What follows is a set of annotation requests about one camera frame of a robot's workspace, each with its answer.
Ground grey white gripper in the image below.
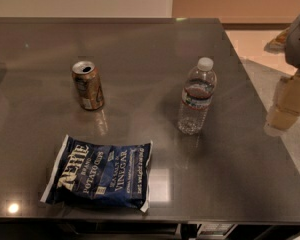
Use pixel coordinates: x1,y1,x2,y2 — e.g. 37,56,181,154
264,14,300,137

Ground yellow object on floor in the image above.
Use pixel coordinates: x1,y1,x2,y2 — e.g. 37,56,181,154
265,28,289,52

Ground gold soda can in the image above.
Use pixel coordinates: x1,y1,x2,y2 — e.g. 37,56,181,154
72,61,104,110

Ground blue kettle chip bag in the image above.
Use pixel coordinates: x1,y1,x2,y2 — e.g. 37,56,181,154
41,136,152,212

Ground clear plastic water bottle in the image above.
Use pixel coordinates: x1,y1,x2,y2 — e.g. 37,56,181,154
178,57,217,135

